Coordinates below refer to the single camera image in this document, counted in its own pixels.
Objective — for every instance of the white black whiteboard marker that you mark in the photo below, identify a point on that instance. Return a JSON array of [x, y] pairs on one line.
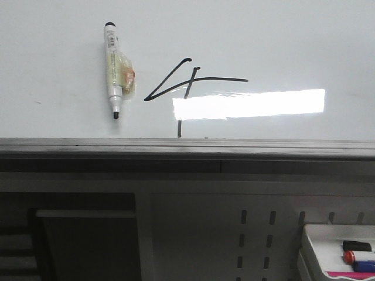
[[120, 74]]

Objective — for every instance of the white whiteboard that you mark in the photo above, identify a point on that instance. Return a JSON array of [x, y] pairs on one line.
[[203, 69]]

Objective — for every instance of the white pegboard panel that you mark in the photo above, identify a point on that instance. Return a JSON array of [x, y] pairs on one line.
[[241, 236]]

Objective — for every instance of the dark cabinet with shelf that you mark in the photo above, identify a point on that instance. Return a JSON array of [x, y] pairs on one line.
[[69, 236]]

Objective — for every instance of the white storage tray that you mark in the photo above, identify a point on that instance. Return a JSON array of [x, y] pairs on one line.
[[321, 249]]

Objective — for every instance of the red capped marker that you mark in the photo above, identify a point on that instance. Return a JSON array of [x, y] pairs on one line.
[[350, 257]]

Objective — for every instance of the blue capped marker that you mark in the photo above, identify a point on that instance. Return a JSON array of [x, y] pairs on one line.
[[364, 266]]

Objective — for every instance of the pink item in tray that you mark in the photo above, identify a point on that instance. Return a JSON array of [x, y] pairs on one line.
[[352, 275]]

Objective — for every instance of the grey whiteboard ledge rail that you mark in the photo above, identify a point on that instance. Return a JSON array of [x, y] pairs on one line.
[[187, 156]]

